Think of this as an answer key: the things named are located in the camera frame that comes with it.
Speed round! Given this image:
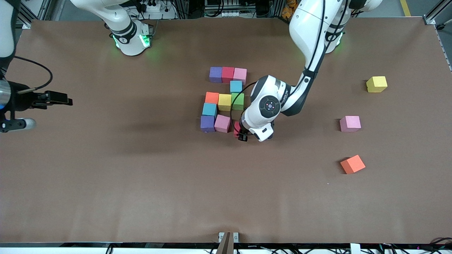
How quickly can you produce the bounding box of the pink foam cube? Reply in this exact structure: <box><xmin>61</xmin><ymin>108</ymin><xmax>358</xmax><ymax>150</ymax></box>
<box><xmin>233</xmin><ymin>68</ymin><xmax>248</xmax><ymax>85</ymax></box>
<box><xmin>340</xmin><ymin>116</ymin><xmax>362</xmax><ymax>133</ymax></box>
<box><xmin>214</xmin><ymin>115</ymin><xmax>232</xmax><ymax>134</ymax></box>

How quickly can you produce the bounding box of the green foam cube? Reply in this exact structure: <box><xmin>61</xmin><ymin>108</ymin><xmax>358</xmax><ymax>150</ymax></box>
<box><xmin>231</xmin><ymin>93</ymin><xmax>245</xmax><ymax>111</ymax></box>

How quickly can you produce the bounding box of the purple foam cube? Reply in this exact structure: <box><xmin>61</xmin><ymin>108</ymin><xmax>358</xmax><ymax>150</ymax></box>
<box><xmin>209</xmin><ymin>67</ymin><xmax>223</xmax><ymax>84</ymax></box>
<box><xmin>200</xmin><ymin>115</ymin><xmax>216</xmax><ymax>133</ymax></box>

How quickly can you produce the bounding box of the yellow foam cube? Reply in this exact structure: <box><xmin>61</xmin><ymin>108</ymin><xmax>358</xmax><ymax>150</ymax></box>
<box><xmin>218</xmin><ymin>93</ymin><xmax>232</xmax><ymax>112</ymax></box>
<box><xmin>366</xmin><ymin>76</ymin><xmax>388</xmax><ymax>93</ymax></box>

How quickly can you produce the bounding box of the brown paper table cover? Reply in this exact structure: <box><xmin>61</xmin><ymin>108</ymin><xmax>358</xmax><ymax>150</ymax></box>
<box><xmin>0</xmin><ymin>17</ymin><xmax>452</xmax><ymax>244</ymax></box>

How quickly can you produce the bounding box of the orange mesh bag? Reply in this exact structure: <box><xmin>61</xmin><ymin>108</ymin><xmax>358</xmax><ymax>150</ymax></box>
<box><xmin>282</xmin><ymin>0</ymin><xmax>298</xmax><ymax>19</ymax></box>

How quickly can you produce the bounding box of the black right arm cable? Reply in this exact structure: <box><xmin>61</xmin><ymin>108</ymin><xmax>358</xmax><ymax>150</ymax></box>
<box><xmin>12</xmin><ymin>55</ymin><xmax>53</xmax><ymax>94</ymax></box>

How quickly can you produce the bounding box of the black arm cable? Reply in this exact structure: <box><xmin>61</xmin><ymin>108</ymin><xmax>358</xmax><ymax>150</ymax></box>
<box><xmin>230</xmin><ymin>81</ymin><xmax>259</xmax><ymax>137</ymax></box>
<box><xmin>12</xmin><ymin>55</ymin><xmax>53</xmax><ymax>94</ymax></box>

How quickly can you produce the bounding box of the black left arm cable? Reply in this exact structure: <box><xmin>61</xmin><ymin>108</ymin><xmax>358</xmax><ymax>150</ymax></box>
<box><xmin>230</xmin><ymin>81</ymin><xmax>259</xmax><ymax>137</ymax></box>

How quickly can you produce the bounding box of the aluminium frame profile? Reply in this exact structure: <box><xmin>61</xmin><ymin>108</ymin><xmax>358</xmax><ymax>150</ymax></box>
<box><xmin>16</xmin><ymin>0</ymin><xmax>48</xmax><ymax>29</ymax></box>
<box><xmin>424</xmin><ymin>0</ymin><xmax>452</xmax><ymax>25</ymax></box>

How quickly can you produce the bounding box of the metal bracket plate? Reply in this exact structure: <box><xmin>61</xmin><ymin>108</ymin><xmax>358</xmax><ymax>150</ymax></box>
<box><xmin>218</xmin><ymin>232</ymin><xmax>239</xmax><ymax>243</ymax></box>

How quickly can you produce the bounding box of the brown camera pole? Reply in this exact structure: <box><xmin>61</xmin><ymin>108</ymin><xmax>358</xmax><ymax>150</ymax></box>
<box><xmin>215</xmin><ymin>232</ymin><xmax>234</xmax><ymax>254</ymax></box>

